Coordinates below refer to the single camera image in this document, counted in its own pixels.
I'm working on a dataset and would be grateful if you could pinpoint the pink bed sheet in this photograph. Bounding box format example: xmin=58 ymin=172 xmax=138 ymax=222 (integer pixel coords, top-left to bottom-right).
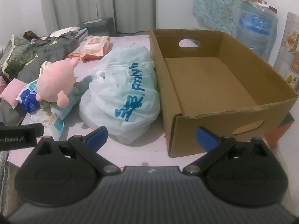
xmin=7 ymin=34 xmax=292 ymax=168

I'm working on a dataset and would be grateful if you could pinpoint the pink wet wipes pack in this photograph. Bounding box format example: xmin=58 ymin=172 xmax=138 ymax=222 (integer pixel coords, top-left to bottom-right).
xmin=79 ymin=36 xmax=111 ymax=61

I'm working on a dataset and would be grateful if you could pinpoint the blue water jug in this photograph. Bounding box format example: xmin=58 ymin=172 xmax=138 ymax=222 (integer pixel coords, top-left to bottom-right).
xmin=235 ymin=1 xmax=279 ymax=60

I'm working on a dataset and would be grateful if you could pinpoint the green white patterned cloth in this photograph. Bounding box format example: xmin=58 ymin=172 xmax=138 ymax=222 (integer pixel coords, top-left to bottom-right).
xmin=26 ymin=107 xmax=65 ymax=141

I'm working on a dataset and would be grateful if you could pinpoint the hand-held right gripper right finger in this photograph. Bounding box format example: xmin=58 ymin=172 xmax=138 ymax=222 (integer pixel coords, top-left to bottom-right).
xmin=182 ymin=127 xmax=274 ymax=176

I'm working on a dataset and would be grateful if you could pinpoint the orange box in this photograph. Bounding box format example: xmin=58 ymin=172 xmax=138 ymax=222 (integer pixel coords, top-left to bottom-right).
xmin=265 ymin=113 xmax=295 ymax=147

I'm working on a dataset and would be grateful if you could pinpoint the white plastic bag blue print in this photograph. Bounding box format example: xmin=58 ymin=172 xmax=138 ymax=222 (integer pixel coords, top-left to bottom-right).
xmin=79 ymin=46 xmax=161 ymax=144

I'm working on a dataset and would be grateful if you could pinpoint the olive green pillow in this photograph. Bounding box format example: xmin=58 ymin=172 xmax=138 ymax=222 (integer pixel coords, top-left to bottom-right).
xmin=0 ymin=34 xmax=38 ymax=75

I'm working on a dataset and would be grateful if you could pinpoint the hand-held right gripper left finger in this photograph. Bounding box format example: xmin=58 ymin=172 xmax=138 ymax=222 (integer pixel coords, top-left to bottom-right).
xmin=35 ymin=126 xmax=121 ymax=175

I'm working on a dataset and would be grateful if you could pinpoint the dark grey blanket yellow print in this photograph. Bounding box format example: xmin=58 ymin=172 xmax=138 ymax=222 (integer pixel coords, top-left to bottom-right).
xmin=0 ymin=30 xmax=81 ymax=127

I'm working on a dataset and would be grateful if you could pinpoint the dark grey storage box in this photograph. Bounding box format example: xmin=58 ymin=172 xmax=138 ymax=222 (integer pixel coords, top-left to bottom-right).
xmin=77 ymin=17 xmax=116 ymax=37

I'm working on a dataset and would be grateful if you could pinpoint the pink plush toy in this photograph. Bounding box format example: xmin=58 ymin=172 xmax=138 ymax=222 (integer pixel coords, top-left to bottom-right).
xmin=36 ymin=58 xmax=94 ymax=120

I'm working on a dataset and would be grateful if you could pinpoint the brown cardboard box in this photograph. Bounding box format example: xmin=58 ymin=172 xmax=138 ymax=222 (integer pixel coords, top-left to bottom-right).
xmin=149 ymin=29 xmax=299 ymax=158

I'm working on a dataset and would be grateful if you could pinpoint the floral wall poster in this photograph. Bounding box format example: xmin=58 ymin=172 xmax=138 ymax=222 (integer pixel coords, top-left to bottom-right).
xmin=273 ymin=12 xmax=299 ymax=94

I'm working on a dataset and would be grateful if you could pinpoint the brown dark cloth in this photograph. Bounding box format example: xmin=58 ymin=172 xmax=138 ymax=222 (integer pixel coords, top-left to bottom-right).
xmin=23 ymin=30 xmax=39 ymax=41

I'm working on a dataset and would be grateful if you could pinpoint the blue tissue packet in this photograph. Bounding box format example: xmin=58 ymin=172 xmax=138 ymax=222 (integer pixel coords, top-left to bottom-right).
xmin=15 ymin=79 xmax=47 ymax=114

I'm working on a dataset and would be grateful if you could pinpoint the grey curtain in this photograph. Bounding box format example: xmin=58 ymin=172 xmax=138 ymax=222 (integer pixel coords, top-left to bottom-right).
xmin=38 ymin=0 xmax=115 ymax=32
xmin=112 ymin=0 xmax=157 ymax=33

